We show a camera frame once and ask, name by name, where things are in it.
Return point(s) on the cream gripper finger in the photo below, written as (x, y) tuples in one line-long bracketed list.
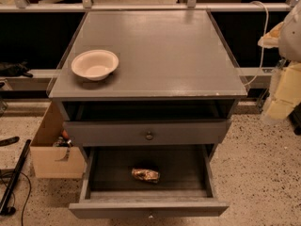
[(272, 38), (284, 93)]

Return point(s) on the crushed orange metallic can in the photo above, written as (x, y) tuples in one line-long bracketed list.
[(146, 175)]

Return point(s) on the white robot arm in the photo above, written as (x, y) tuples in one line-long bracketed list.
[(290, 37)]

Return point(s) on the open grey lower drawer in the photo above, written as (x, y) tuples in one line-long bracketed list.
[(185, 187)]

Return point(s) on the round metal drawer knob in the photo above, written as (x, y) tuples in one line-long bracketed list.
[(149, 136)]

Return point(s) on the grey wooden drawer cabinet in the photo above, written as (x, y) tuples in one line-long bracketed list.
[(173, 66)]

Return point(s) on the closed grey upper drawer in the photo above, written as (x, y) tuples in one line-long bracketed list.
[(130, 133)]

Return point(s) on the white paper bowl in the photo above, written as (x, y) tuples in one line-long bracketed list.
[(94, 65)]

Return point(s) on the items inside cardboard box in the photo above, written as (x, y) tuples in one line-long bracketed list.
[(63, 140)]

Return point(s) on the brown cardboard box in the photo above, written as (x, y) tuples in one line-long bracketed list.
[(48, 160)]

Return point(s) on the black bag on ledge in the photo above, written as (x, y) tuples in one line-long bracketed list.
[(8, 69)]

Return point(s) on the black flat tool on floor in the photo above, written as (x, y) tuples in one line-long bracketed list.
[(8, 141)]

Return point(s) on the black stand pole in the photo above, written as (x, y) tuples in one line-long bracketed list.
[(4, 209)]

